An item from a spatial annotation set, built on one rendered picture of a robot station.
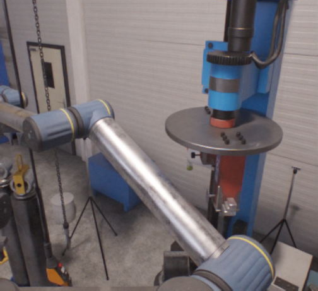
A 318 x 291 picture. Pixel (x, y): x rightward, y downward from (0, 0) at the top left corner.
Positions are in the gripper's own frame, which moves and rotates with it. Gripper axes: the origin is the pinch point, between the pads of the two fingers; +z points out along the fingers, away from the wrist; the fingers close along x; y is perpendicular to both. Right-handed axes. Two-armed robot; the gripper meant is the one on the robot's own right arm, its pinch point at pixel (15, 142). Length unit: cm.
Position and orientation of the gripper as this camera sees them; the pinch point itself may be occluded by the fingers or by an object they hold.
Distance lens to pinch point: 224.9
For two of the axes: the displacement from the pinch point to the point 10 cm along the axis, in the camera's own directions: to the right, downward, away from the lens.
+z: -0.1, 9.2, 3.9
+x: -10.0, 0.2, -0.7
